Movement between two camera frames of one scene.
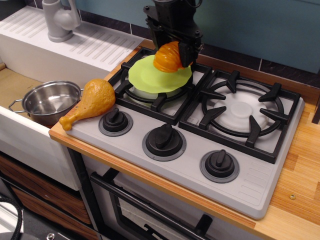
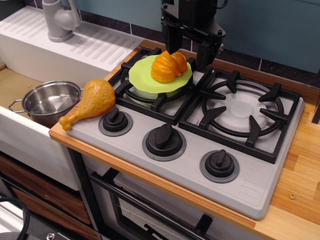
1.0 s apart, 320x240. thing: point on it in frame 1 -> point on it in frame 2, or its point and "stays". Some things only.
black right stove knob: [219, 166] stays
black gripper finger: [188, 53] -> [206, 54]
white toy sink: [28, 57] stays
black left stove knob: [115, 123] stays
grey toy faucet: [61, 22] stays
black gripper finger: [160, 38] -> [173, 37]
